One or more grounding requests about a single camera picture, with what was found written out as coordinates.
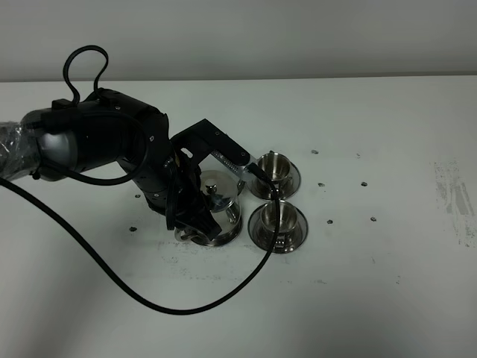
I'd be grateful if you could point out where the stainless steel teacup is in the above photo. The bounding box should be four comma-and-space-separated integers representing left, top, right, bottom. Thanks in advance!
259, 201, 298, 243
257, 151, 293, 197

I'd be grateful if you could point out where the stainless steel teapot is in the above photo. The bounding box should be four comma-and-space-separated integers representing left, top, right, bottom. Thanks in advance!
174, 170, 241, 242

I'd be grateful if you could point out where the near stainless steel teacup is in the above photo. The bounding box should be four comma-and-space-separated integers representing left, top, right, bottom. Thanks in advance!
259, 201, 298, 243

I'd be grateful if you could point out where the near stainless steel saucer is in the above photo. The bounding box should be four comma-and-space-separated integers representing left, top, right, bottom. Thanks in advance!
247, 202, 309, 254

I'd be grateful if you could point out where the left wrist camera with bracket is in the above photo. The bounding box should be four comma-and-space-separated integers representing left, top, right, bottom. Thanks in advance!
171, 119, 256, 182

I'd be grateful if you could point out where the steel teapot saucer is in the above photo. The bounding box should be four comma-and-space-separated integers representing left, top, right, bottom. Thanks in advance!
191, 217, 243, 247

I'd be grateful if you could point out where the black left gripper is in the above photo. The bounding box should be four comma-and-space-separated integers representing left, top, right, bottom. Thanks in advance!
143, 147, 221, 241

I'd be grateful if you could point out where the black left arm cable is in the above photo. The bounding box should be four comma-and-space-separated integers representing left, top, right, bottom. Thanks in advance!
0, 45, 280, 316

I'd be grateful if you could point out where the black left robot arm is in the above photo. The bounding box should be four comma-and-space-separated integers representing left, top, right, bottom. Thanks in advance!
1, 89, 221, 239

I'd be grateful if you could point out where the far stainless steel saucer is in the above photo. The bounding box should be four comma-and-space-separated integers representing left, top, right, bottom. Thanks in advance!
247, 151, 301, 201

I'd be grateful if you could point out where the stainless steel saucer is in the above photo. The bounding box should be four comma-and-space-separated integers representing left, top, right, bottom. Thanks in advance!
247, 151, 301, 201
247, 202, 309, 254

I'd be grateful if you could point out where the far stainless steel teacup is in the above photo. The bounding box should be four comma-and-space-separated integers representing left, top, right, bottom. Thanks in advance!
257, 151, 293, 197

